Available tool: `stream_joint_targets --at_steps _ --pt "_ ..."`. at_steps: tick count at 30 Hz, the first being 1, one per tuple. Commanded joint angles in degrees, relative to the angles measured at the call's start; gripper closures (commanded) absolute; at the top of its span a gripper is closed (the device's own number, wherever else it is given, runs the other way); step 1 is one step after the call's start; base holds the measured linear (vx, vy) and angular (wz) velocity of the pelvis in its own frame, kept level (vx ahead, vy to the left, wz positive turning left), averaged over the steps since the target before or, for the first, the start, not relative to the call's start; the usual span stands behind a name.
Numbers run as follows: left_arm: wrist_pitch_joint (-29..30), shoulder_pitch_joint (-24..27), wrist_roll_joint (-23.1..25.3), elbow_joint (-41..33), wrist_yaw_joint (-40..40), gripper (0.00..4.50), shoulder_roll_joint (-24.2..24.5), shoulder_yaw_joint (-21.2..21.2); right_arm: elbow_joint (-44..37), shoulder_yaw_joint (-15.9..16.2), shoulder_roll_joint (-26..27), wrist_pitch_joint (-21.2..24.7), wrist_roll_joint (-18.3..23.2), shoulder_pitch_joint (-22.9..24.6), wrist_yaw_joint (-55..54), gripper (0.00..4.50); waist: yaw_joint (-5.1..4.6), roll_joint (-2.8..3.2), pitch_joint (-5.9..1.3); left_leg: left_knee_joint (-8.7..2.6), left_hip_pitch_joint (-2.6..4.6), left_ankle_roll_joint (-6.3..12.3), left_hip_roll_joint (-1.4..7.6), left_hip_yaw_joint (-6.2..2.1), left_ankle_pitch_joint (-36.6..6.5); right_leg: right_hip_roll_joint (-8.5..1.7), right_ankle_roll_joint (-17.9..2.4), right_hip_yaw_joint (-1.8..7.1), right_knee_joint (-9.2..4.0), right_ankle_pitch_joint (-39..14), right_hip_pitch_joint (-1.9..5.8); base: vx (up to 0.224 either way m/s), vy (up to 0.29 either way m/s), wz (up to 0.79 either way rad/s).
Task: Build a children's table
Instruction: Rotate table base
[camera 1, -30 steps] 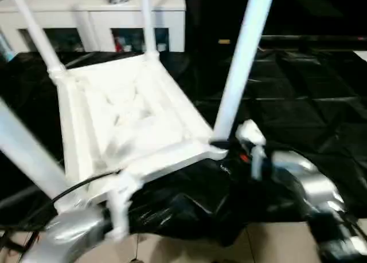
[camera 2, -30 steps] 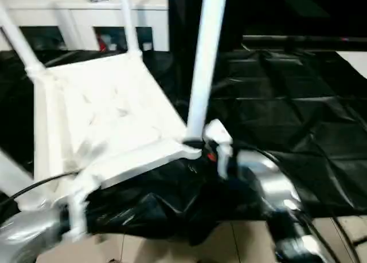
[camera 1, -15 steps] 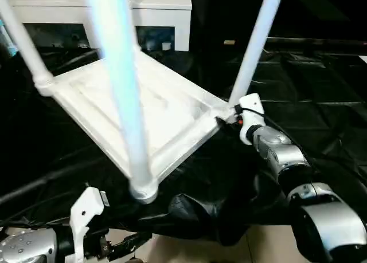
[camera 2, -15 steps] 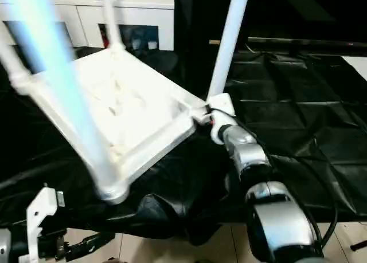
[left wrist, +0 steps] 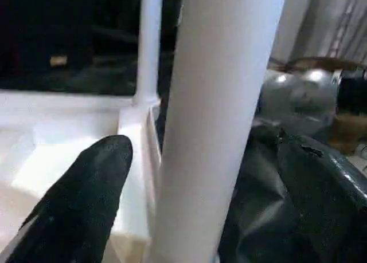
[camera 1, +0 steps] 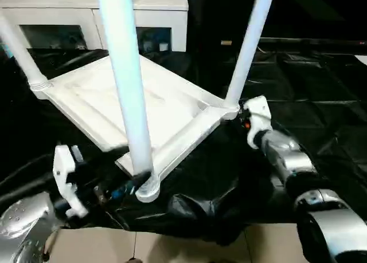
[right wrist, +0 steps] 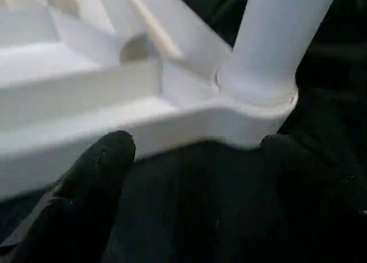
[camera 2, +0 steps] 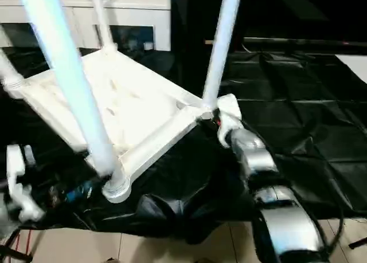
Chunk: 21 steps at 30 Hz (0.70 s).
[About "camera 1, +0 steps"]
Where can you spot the white plastic table top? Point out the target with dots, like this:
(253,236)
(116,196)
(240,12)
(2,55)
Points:
(129,102)

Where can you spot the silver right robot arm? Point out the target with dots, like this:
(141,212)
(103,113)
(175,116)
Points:
(301,165)

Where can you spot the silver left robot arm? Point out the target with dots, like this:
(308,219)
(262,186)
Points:
(23,223)

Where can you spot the black work mat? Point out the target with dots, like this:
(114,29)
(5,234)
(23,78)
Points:
(301,88)

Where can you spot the small yellow label tag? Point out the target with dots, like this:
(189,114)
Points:
(226,42)

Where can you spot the white flat board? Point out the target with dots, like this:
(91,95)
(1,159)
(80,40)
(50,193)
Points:
(361,61)

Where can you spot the white glass-door cabinet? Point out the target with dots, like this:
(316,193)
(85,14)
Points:
(71,16)

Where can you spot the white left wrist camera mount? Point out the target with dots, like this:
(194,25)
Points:
(67,177)

